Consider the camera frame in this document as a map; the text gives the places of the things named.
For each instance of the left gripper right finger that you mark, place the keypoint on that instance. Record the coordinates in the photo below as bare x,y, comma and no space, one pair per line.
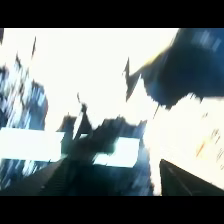
180,185

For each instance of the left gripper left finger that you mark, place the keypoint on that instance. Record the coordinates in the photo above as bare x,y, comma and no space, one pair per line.
55,181

